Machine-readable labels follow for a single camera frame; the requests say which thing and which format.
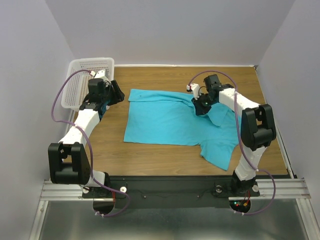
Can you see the white perforated plastic basket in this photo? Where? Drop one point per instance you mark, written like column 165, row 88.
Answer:
column 76, row 89

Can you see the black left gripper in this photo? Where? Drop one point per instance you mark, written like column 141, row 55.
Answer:
column 113, row 93

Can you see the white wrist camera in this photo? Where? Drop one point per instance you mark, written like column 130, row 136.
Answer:
column 102, row 74
column 194, row 88

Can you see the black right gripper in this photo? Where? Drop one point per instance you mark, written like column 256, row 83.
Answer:
column 200, row 107

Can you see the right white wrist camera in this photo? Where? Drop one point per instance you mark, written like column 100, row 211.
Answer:
column 194, row 88

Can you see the turquoise blue t shirt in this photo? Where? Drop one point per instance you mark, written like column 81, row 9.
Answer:
column 169, row 118

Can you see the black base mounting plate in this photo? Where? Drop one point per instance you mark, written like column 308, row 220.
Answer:
column 168, row 192

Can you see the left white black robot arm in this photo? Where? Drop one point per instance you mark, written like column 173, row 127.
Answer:
column 68, row 161

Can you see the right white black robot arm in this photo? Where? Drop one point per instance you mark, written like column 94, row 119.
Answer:
column 255, row 126

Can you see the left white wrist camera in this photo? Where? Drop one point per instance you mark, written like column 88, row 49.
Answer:
column 102, row 74

